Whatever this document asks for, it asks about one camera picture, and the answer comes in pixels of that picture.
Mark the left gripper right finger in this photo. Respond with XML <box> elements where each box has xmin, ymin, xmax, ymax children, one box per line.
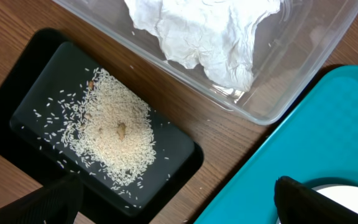
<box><xmin>274</xmin><ymin>176</ymin><xmax>358</xmax><ymax>224</ymax></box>

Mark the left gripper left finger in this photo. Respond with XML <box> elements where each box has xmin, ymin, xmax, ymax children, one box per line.
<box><xmin>0</xmin><ymin>174</ymin><xmax>83</xmax><ymax>224</ymax></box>

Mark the large white plate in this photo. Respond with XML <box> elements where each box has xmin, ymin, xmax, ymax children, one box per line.
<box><xmin>275</xmin><ymin>184</ymin><xmax>358</xmax><ymax>224</ymax></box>

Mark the white napkin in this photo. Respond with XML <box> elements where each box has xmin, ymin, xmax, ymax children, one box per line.
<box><xmin>125</xmin><ymin>0</ymin><xmax>282</xmax><ymax>91</ymax></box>

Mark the teal serving tray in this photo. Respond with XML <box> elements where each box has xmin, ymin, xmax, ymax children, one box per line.
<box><xmin>197</xmin><ymin>65</ymin><xmax>358</xmax><ymax>224</ymax></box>

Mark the pile of rice grains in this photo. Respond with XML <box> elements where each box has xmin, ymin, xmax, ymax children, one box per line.
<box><xmin>10</xmin><ymin>67</ymin><xmax>170</xmax><ymax>209</ymax></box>

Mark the black plastic tray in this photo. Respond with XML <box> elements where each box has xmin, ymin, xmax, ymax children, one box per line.
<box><xmin>0</xmin><ymin>29</ymin><xmax>204</xmax><ymax>223</ymax></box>

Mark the clear plastic bin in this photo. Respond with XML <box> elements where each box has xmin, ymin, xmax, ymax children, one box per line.
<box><xmin>60</xmin><ymin>0</ymin><xmax>358</xmax><ymax>125</ymax></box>

